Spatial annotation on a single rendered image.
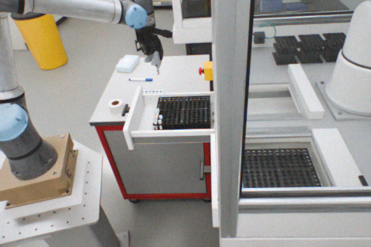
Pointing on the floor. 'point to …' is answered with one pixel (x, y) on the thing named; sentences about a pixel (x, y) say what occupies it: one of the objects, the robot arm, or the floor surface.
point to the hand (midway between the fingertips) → (158, 64)
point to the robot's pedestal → (95, 241)
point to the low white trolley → (174, 149)
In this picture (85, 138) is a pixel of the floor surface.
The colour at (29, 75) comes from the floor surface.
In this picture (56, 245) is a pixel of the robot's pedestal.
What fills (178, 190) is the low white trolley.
